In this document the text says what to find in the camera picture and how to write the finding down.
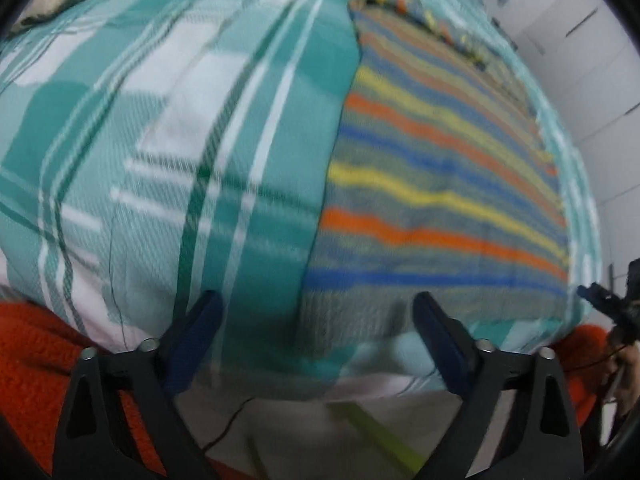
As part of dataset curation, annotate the white wardrobe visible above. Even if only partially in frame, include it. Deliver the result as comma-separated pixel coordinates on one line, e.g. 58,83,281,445
485,0,639,283

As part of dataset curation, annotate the orange rug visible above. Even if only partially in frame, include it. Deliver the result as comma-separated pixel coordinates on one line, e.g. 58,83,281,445
1,302,245,479

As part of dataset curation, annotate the multicolour striped knit sweater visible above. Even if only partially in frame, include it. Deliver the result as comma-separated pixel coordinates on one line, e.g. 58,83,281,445
296,0,568,354

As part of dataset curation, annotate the teal plaid bedspread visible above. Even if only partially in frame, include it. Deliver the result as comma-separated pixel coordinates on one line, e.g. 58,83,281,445
1,0,601,400

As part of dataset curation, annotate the black cable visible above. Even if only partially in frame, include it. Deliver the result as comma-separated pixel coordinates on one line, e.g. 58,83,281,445
199,396,256,453

